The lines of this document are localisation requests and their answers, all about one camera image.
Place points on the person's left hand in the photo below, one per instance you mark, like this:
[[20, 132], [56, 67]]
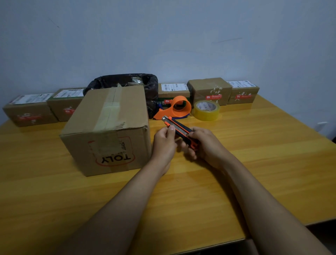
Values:
[[164, 149]]

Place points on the person's right hand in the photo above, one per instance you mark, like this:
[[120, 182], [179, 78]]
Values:
[[210, 147]]

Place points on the person's left thumb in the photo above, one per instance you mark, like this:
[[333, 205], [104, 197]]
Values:
[[171, 130]]

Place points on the person's right fingers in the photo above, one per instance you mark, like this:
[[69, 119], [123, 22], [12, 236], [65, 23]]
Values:
[[189, 147]]

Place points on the orange black utility knife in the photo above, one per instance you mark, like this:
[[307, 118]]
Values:
[[181, 130]]

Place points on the person's left forearm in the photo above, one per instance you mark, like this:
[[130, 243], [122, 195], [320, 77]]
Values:
[[115, 214]]

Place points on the person's right forearm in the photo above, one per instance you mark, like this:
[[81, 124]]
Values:
[[265, 207]]

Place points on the orange tape dispenser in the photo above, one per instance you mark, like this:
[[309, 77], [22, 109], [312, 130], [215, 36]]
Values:
[[175, 107]]

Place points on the small brown parcel box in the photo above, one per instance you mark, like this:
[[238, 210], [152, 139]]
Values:
[[242, 92], [30, 109], [65, 102], [210, 90], [173, 90]]

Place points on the yellowish clear tape roll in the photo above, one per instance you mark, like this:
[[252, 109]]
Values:
[[206, 110]]

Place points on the black plastic bag bin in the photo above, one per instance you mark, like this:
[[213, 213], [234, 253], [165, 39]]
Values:
[[147, 86]]

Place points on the large taped cardboard box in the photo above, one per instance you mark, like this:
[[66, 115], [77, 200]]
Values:
[[107, 126]]

